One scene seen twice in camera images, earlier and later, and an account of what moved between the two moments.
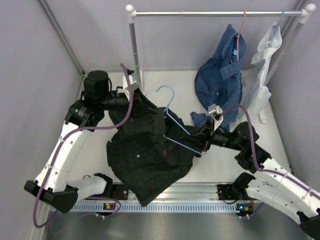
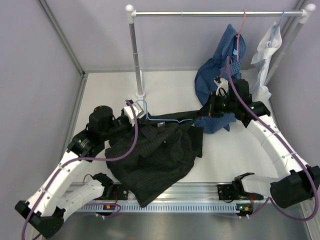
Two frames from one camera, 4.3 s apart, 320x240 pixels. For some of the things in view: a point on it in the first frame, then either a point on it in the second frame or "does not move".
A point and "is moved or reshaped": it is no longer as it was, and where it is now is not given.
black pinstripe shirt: (153, 151) is moved or reshaped
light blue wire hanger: (166, 136) -> (159, 119)
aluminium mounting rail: (190, 198) does not move
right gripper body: (218, 138) -> (220, 105)
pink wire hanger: (238, 35) does not move
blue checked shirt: (218, 78) does not move
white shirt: (260, 93) does not move
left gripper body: (116, 101) -> (120, 125)
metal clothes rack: (305, 13) does not move
